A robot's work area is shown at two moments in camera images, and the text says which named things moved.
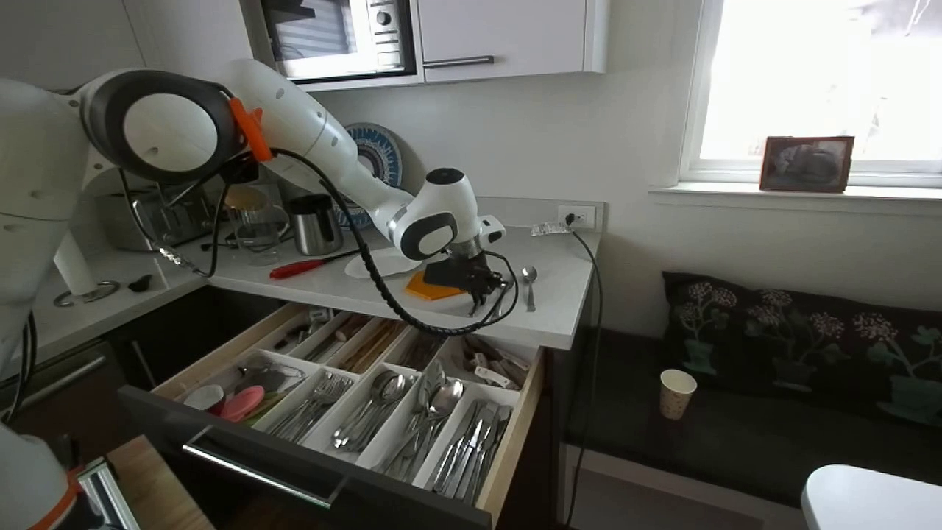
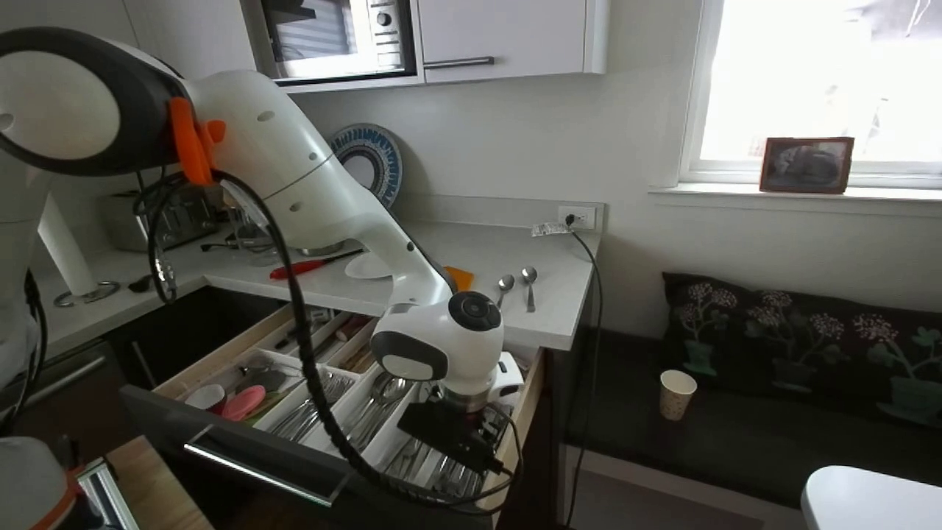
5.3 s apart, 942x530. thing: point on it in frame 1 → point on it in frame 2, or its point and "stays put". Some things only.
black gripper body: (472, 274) → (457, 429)
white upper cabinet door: (498, 39) stays put
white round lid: (204, 399) stays put
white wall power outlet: (585, 217) stays put
